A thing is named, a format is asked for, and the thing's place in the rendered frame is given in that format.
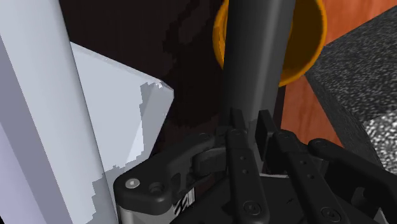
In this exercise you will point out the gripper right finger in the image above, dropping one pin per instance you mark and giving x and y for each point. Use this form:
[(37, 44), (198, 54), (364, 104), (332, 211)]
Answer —
[(297, 161)]

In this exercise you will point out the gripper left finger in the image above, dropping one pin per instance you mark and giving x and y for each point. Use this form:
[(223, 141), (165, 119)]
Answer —
[(186, 155)]

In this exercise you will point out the dark grey cylindrical rod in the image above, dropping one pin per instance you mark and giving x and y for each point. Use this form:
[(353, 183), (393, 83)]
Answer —
[(254, 62)]

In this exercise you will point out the white angular block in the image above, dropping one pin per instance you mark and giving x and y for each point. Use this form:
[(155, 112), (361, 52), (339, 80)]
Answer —
[(114, 108)]

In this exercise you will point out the speckled grey robot stand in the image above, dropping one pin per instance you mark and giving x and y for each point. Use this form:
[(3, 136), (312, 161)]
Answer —
[(356, 77)]

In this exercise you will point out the yellow bowl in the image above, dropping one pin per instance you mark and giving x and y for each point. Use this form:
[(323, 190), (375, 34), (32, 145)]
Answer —
[(307, 37)]

